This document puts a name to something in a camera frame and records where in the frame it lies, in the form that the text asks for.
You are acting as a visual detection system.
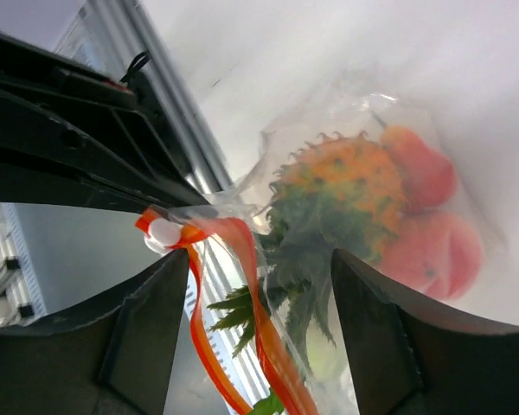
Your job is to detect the clear zip bag orange zipper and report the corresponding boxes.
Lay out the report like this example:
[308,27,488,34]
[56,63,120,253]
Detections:
[137,90,507,414]

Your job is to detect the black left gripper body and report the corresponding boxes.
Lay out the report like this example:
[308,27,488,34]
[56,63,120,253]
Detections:
[0,32,204,213]

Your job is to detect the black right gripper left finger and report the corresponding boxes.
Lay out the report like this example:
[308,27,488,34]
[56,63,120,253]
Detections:
[0,250,189,414]

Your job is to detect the red bell pepper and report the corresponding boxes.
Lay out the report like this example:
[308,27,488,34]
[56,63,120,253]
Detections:
[380,125,458,214]

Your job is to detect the aluminium rail at table edge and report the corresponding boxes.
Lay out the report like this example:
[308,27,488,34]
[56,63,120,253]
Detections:
[56,1,268,405]

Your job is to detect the peach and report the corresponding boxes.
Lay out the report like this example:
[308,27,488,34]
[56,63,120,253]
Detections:
[378,211,484,300]

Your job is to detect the orange spiky pineapple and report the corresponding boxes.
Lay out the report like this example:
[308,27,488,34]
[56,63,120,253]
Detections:
[207,131,410,360]

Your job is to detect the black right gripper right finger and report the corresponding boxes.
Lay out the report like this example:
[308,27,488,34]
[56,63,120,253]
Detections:
[331,249,519,414]

